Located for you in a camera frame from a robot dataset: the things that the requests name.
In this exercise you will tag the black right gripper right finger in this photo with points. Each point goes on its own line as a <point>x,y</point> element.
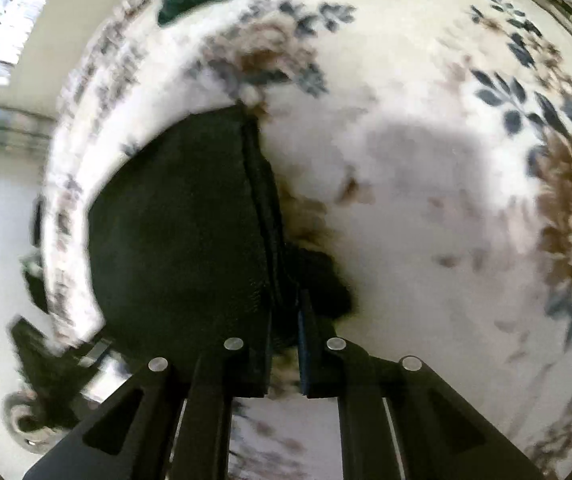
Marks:
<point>401,420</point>

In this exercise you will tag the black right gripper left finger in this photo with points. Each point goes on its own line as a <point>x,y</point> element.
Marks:
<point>172,418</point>

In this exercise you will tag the black striped small garment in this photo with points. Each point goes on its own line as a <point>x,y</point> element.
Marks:
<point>187,246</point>

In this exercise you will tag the round grey floor object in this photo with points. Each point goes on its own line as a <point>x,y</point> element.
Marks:
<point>36,424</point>

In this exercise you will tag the white floral fleece blanket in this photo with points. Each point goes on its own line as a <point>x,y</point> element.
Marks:
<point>424,145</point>

